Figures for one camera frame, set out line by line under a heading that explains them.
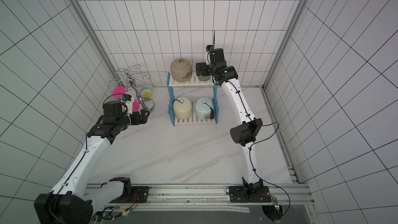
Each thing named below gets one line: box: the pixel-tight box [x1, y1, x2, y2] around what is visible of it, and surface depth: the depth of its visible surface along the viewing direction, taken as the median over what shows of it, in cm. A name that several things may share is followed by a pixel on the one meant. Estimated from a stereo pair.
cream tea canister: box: [172, 96, 193, 120], surface depth 96 cm
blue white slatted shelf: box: [166, 71, 220, 127], surface depth 97 cm
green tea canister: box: [197, 75, 211, 82], surface depth 88 cm
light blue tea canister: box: [194, 97, 215, 121], surface depth 95 cm
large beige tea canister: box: [169, 57, 193, 83], surface depth 81 cm
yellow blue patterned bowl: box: [138, 84, 154, 98], surface depth 117 cm
